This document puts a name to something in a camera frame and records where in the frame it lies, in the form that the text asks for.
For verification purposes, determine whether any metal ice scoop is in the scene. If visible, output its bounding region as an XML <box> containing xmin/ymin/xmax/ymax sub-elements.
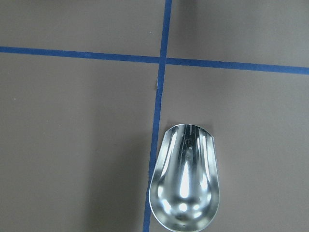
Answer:
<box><xmin>149</xmin><ymin>124</ymin><xmax>220</xmax><ymax>232</ymax></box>

